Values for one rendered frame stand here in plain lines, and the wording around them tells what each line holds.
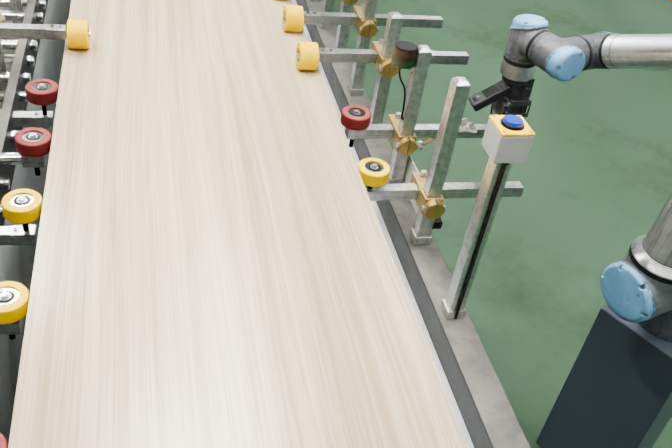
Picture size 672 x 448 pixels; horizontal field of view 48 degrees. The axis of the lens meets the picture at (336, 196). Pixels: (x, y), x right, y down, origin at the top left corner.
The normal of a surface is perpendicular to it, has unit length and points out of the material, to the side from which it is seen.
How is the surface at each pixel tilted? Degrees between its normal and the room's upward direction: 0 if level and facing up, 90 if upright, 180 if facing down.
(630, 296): 95
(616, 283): 95
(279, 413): 0
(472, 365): 0
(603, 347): 90
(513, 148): 90
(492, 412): 0
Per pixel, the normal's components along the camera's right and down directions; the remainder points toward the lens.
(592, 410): -0.74, 0.32
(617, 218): 0.13, -0.79
